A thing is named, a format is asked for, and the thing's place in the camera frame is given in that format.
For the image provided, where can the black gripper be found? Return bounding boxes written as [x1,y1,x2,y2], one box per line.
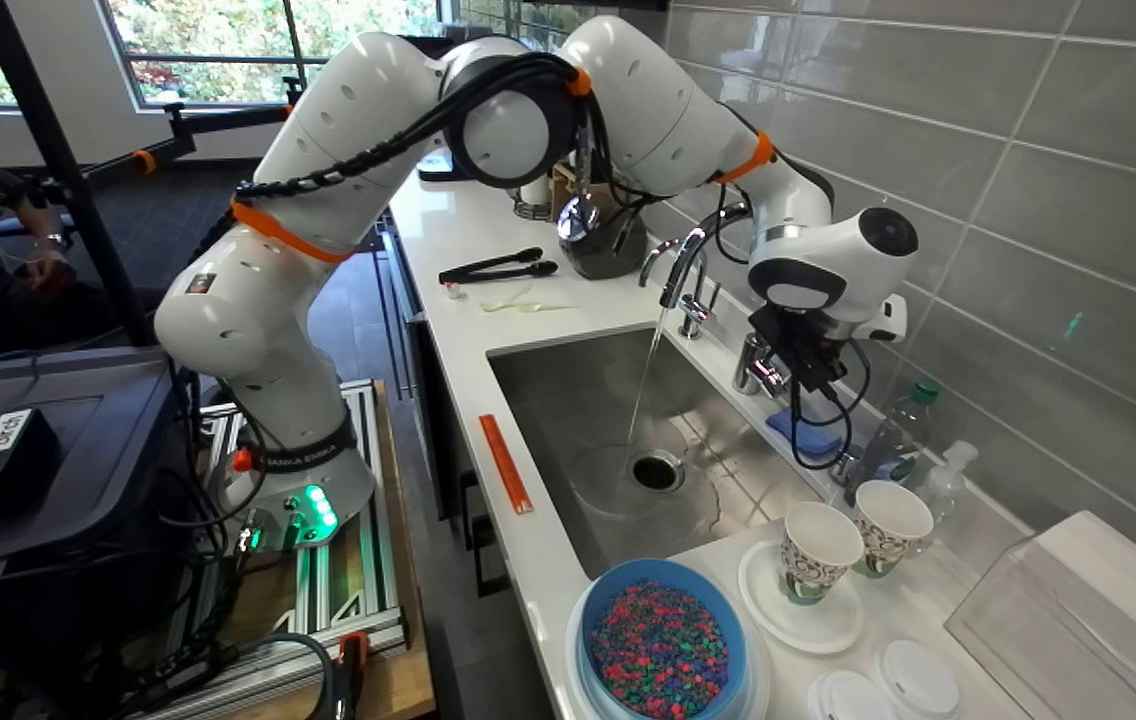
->
[744,305,845,391]

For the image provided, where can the tall chrome kitchen tap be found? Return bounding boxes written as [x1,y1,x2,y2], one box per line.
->
[659,208,747,340]

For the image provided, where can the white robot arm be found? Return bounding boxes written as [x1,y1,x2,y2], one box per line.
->
[151,17,920,548]

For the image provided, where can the small chrome tap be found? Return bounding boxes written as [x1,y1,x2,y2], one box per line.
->
[634,237,668,288]

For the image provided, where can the blue sponge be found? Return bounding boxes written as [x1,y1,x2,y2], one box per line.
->
[768,411,845,463]

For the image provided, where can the stainless steel sink basin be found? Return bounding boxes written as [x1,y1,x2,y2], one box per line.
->
[486,326,815,577]

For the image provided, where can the patterned paper cup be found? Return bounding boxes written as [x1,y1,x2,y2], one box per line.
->
[855,480,935,577]
[778,500,865,605]

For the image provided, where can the clear soap bottle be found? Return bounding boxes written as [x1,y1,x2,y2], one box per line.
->
[920,440,978,522]

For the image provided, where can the black kettle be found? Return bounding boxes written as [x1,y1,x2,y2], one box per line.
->
[556,186,647,279]

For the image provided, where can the clear plastic fork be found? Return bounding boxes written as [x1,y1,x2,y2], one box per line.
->
[454,288,570,316]

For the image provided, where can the white saucer plate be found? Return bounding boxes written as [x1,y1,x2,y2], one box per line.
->
[737,540,865,654]

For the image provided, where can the black tongs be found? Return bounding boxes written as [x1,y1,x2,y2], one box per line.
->
[436,249,556,284]

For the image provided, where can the blue bowl of colourful beads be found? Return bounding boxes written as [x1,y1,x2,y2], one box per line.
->
[570,555,753,720]

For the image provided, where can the clear plastic container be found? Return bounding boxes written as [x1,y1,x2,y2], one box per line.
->
[947,511,1136,720]

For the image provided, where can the black equipment case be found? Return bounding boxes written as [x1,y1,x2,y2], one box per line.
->
[0,346,191,579]

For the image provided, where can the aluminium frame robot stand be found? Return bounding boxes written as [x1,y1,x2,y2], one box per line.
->
[164,379,436,720]

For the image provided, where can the black camera tripod pole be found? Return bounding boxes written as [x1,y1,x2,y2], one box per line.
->
[0,0,151,343]

